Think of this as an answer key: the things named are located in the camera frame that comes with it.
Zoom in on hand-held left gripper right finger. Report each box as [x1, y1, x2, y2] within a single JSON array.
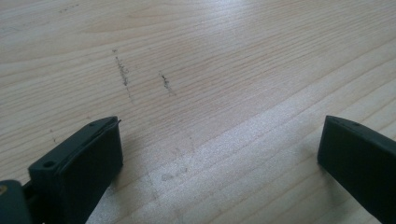
[[317, 115, 396, 224]]

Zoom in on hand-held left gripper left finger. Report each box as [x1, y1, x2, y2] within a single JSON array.
[[27, 116, 124, 224]]

